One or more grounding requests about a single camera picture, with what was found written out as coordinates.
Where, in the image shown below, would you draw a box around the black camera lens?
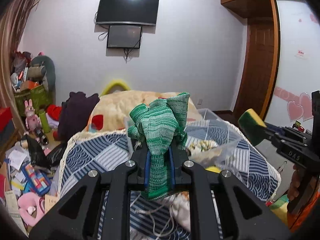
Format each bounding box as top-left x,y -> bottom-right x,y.
34,127 -> 49,145

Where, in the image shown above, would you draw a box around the dark purple garment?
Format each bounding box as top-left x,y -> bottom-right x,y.
57,92 -> 100,141

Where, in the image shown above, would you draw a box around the yellow plush headband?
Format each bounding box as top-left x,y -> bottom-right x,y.
100,79 -> 131,96

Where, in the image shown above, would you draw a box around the clear plastic storage box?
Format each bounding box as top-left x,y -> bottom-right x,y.
123,107 -> 243,170

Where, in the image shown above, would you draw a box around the right hand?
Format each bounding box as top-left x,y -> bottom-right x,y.
287,164 -> 318,202

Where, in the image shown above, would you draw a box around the green bottle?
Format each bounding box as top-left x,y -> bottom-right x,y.
39,109 -> 51,133

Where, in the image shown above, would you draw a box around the green knitted cloth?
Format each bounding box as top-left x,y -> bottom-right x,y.
127,107 -> 188,200

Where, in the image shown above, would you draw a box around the red box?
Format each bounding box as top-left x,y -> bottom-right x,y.
0,107 -> 12,132

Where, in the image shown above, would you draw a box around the yellow green sponge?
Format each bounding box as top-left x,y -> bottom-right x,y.
238,108 -> 267,146

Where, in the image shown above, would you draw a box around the small wall monitor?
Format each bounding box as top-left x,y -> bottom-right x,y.
107,24 -> 143,49

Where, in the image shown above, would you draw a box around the grey green neck pillow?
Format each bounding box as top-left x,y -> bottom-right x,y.
27,55 -> 56,92

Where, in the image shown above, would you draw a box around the brown wooden door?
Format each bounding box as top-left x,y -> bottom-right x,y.
233,18 -> 274,119

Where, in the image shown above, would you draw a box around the colourful block puzzle box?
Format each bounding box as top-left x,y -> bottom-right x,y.
22,164 -> 51,197

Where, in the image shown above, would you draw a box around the striped red beige curtain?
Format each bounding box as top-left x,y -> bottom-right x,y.
1,0 -> 35,134

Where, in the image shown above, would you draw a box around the red plush item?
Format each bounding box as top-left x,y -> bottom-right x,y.
47,105 -> 62,121

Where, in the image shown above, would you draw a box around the pink plush toy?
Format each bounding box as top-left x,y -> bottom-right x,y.
17,192 -> 46,227

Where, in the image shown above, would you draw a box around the green cardboard box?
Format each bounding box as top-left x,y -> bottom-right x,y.
14,85 -> 53,116

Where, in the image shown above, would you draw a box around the blue white patterned bedspread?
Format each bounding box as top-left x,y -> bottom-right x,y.
59,120 -> 281,239

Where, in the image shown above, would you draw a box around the white wardrobe sliding door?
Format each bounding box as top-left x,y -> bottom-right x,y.
265,0 -> 319,130

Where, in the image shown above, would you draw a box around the beige fleece blanket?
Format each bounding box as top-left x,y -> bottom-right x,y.
86,90 -> 202,132

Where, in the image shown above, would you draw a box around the cartoon print cloth scrunchie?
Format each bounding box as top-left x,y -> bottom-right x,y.
187,140 -> 218,156

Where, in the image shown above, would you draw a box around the pink bunny plush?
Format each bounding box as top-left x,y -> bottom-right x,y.
24,99 -> 41,132

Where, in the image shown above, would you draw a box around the large black wall television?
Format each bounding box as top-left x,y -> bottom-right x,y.
95,0 -> 159,26

